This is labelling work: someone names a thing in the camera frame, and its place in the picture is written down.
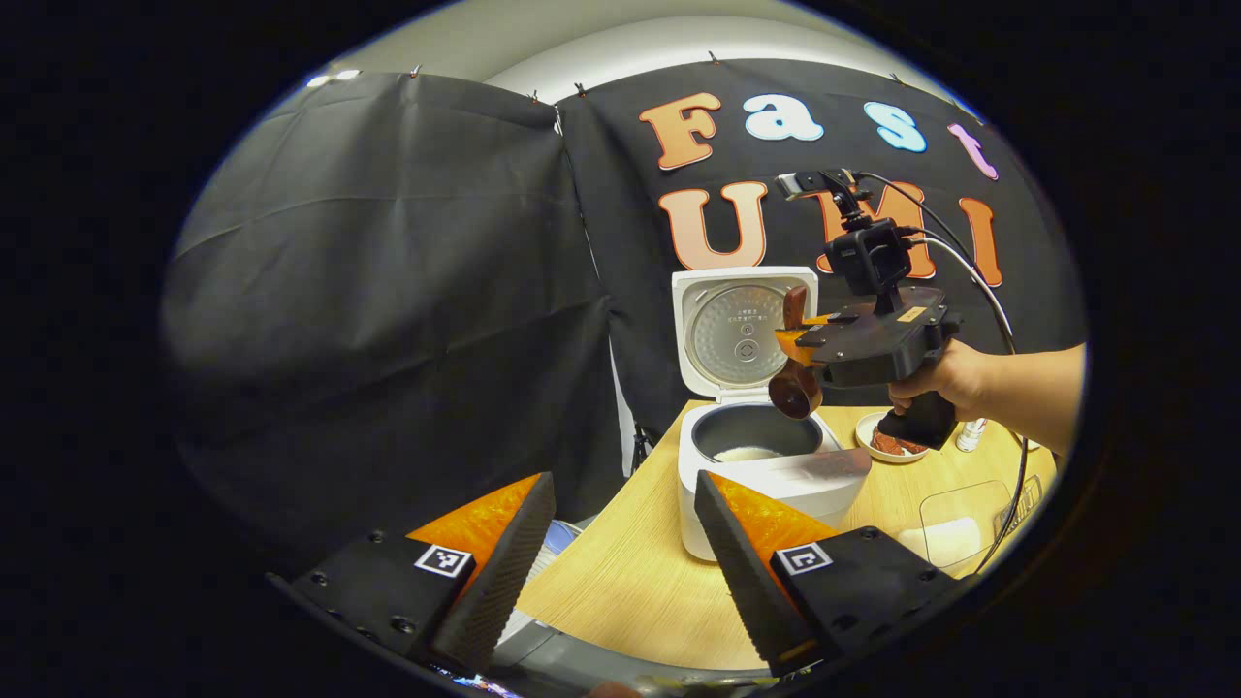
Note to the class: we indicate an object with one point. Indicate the heap of white rice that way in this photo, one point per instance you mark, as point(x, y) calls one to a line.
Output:
point(745, 454)

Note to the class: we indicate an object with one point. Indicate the round white plate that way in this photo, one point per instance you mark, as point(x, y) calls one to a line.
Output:
point(865, 441)

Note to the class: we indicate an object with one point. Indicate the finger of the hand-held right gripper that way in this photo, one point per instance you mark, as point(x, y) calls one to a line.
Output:
point(795, 344)

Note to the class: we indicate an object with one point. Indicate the brown wooden spoon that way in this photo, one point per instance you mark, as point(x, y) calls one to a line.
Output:
point(795, 393)

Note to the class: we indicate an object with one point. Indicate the red meat piece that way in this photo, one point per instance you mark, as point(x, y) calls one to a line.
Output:
point(897, 446)

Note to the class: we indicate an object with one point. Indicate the grey plastic object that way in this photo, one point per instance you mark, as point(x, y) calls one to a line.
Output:
point(582, 654)

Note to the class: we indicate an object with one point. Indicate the ceiling light panel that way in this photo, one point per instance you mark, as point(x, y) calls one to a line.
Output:
point(334, 78)

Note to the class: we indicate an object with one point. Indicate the clear box of rice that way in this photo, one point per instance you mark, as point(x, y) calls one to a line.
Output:
point(955, 538)

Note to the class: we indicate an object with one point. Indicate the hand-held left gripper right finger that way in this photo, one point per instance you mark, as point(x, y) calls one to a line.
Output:
point(742, 577)

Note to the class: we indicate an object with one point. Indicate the black backdrop cloth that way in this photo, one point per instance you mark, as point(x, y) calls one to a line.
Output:
point(388, 320)

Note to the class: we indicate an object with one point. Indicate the row of black cloth clips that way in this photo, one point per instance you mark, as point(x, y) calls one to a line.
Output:
point(580, 89)

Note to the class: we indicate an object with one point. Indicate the white green drink bottle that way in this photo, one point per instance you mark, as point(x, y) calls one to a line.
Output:
point(970, 436)

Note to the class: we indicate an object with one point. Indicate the white rice cooker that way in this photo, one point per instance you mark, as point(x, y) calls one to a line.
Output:
point(698, 485)

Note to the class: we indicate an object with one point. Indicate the blue object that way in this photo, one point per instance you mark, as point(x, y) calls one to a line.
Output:
point(562, 538)

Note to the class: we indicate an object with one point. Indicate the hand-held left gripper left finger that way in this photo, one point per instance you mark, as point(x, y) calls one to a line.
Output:
point(494, 582)

